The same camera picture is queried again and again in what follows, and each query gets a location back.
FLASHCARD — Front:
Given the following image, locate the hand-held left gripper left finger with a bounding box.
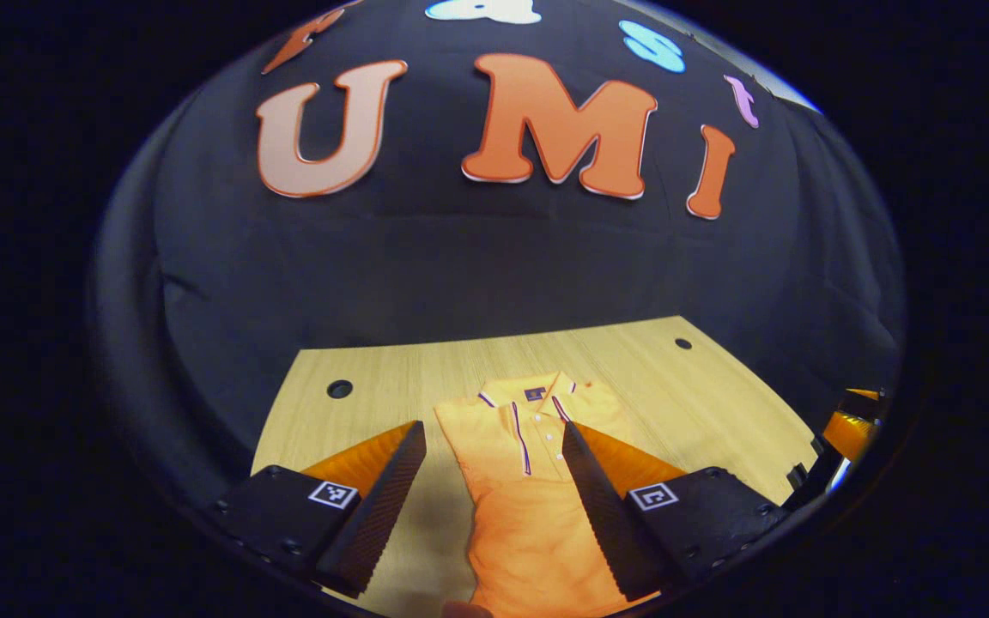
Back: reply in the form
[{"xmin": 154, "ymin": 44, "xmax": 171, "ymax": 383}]
[{"xmin": 214, "ymin": 420, "xmax": 428, "ymax": 600}]

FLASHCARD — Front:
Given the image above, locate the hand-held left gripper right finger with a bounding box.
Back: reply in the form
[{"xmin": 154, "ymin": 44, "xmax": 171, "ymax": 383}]
[{"xmin": 561, "ymin": 420, "xmax": 792, "ymax": 603}]

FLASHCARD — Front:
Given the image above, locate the orange T-shirt with striped collar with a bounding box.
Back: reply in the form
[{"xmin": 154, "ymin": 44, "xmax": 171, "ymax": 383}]
[{"xmin": 433, "ymin": 371, "xmax": 663, "ymax": 618}]

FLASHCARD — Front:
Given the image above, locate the black backdrop cloth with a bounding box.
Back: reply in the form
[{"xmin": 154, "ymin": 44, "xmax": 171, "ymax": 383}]
[{"xmin": 89, "ymin": 0, "xmax": 906, "ymax": 516}]

